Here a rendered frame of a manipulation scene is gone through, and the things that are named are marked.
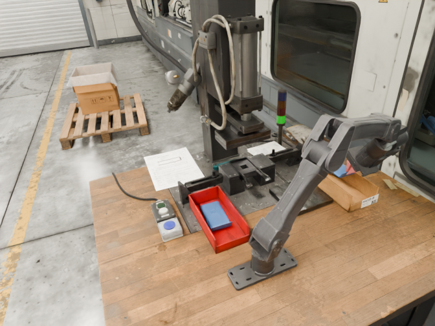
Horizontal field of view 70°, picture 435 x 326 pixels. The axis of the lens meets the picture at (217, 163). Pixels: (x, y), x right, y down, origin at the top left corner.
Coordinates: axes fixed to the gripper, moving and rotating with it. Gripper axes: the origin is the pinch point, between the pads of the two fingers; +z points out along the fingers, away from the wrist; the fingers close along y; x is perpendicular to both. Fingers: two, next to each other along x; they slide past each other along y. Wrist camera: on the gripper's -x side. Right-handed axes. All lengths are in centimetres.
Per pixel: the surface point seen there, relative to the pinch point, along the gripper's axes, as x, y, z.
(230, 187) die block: 37.7, 12.8, 15.8
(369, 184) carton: -5.9, -6.2, 1.1
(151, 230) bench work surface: 70, 6, 18
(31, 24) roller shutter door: 186, 794, 521
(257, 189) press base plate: 26.2, 9.8, 18.6
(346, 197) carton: 5.5, -7.9, 1.1
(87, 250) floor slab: 107, 45, 148
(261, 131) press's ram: 24.9, 23.6, -1.3
